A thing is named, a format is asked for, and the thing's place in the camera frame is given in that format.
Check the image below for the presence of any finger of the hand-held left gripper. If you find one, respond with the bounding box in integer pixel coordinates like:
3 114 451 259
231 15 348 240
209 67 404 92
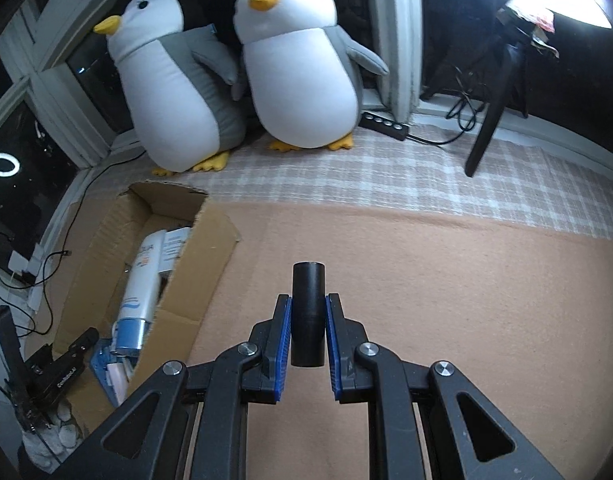
0 305 25 411
51 327 100 361

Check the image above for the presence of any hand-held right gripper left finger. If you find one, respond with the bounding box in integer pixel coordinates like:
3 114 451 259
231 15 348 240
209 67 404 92
89 294 293 480

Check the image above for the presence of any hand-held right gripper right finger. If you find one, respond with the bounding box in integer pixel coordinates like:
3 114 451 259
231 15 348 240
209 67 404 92
325 292 567 480

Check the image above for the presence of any light blue phone stand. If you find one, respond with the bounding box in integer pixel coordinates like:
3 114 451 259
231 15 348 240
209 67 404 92
90 345 118 393

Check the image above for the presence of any black cylinder tube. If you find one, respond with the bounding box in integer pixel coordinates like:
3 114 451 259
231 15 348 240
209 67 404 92
291 261 327 368

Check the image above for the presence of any white lotion tube blue cap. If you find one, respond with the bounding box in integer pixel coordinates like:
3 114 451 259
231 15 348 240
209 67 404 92
111 230 168 353

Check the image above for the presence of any brown cardboard box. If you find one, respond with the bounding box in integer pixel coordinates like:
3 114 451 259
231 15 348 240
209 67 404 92
51 181 242 436

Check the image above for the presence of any white charger adapter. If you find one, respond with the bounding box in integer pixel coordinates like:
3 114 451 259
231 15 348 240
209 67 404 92
159 226 193 275

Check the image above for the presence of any person's left hand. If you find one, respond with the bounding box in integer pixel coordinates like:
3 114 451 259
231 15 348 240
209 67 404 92
22 401 85 467

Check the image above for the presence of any plaid cloth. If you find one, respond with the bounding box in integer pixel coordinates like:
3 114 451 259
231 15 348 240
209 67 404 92
76 110 613 241

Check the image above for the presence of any large penguin plush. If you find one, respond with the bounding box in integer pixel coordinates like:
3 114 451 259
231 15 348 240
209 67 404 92
92 0 247 176

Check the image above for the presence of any small penguin plush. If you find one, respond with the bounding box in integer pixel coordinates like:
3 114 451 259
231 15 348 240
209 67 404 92
232 0 391 153

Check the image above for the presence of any black tripod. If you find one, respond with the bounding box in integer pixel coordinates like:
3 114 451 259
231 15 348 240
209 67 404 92
421 7 537 177

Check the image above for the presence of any crumpled plastic tag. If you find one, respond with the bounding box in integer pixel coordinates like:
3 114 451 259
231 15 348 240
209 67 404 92
507 0 561 59

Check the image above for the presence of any black cable with plug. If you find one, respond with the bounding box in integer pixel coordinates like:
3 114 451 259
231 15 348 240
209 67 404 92
16 247 73 336

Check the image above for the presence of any long black cable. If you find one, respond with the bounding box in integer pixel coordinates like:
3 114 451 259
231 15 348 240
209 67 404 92
56 140 140 256

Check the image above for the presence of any black inline switch controller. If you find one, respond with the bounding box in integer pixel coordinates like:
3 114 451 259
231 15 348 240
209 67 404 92
361 111 410 142

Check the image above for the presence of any black ring light cable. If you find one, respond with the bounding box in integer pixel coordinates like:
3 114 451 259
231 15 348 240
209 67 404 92
407 64 488 147

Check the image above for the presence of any white window frame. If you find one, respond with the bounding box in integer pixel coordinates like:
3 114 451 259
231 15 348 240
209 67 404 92
0 0 613 173

